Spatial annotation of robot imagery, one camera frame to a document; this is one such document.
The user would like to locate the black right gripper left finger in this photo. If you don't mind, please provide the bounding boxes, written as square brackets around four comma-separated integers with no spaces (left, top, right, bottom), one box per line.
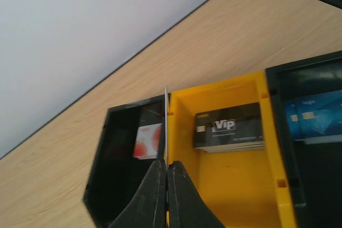
[110,159,166,228]

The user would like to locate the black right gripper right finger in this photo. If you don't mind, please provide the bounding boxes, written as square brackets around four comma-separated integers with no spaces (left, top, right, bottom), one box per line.
[167,161,224,228]

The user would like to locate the grey black card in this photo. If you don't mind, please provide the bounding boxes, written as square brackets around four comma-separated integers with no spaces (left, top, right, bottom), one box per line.
[158,86,169,167]

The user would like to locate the white card red circles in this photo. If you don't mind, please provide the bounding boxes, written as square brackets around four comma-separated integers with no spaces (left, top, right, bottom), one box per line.
[133,123,162,160]

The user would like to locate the dark card in yellow bin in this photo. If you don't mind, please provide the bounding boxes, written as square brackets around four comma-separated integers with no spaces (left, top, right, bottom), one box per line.
[193,103,265,153]

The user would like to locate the blue cards stack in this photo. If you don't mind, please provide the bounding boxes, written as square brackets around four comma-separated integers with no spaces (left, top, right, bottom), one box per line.
[283,90,341,145]

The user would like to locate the black bin with blue cards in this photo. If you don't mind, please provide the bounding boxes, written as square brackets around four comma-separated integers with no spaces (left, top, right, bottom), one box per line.
[266,51,341,227]

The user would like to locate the black plastic bin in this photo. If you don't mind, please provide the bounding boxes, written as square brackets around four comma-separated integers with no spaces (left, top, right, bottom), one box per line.
[83,95,164,227]

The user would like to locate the yellow plastic bin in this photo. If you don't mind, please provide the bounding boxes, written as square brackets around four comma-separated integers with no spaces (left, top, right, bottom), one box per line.
[168,72,297,227]

